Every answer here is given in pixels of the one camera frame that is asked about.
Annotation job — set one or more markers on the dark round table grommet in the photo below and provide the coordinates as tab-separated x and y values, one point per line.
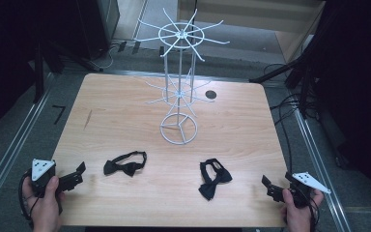
210	94

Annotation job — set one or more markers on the black power plug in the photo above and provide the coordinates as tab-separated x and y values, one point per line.
136	47
122	46

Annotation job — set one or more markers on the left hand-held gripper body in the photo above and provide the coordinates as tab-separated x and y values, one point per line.
42	175

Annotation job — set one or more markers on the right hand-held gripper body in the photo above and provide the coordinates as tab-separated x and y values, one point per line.
306	187

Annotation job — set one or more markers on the black bow tie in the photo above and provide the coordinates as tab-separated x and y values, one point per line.
211	190
128	167

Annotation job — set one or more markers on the person's left hand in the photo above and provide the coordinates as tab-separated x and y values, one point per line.
46	211

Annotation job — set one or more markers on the dark cabinet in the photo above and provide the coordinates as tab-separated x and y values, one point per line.
104	22

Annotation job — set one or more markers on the black metal frame bar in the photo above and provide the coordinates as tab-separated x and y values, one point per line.
277	72

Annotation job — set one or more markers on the black stand leg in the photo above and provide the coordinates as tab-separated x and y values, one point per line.
39	74

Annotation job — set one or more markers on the metal floor rail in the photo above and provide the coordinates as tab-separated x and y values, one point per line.
319	161
16	148

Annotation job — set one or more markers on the person's right hand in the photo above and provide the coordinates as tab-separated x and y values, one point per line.
295	216

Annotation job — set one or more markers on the light wooden cabinet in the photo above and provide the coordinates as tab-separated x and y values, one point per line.
299	35

